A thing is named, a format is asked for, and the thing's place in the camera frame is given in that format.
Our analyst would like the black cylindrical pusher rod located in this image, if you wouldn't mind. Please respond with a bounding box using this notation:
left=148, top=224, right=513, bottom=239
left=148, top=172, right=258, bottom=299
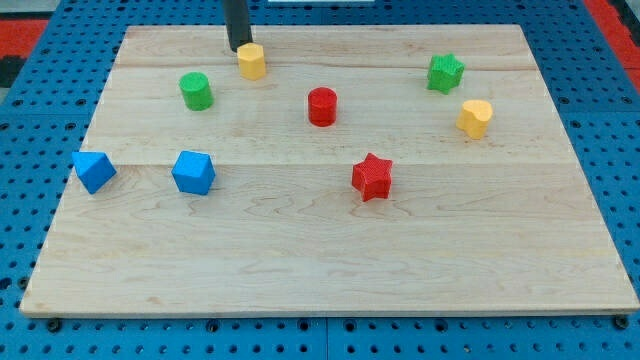
left=221, top=0, right=253, bottom=52

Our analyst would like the red star block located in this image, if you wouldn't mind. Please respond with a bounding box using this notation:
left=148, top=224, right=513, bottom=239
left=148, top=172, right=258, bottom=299
left=351, top=153, right=393, bottom=202

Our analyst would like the green star block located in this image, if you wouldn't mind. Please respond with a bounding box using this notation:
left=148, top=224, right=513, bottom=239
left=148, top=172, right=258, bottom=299
left=427, top=53, right=465, bottom=94

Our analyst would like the yellow heart block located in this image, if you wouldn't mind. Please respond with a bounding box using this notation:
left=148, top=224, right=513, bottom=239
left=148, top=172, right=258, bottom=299
left=455, top=99, right=493, bottom=140

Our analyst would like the yellow hexagon block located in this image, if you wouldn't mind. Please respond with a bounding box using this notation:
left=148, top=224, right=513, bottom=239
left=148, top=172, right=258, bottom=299
left=237, top=43, right=266, bottom=80

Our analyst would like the green cylinder block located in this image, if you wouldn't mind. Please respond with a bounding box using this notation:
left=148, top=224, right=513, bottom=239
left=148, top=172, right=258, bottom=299
left=179, top=72, right=214, bottom=111

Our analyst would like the red cylinder block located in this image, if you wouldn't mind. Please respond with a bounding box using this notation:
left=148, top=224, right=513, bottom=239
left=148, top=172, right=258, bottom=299
left=307, top=87, right=338, bottom=127

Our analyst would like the blue cube block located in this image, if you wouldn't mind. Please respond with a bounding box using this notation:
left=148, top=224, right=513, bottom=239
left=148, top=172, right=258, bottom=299
left=171, top=150, right=216, bottom=195

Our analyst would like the light wooden board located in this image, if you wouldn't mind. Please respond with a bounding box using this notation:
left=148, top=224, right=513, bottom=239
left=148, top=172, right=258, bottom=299
left=20, top=25, right=639, bottom=319

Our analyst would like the blue triangular block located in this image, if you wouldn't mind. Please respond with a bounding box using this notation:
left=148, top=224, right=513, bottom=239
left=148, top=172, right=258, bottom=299
left=72, top=151, right=117, bottom=194

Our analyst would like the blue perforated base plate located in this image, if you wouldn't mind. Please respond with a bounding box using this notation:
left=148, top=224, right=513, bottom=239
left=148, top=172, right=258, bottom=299
left=1, top=1, right=639, bottom=359

